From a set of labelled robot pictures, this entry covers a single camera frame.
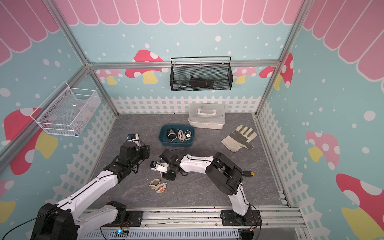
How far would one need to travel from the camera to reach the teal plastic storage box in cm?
103

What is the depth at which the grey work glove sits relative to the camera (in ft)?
3.39

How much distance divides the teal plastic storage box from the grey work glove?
22cm
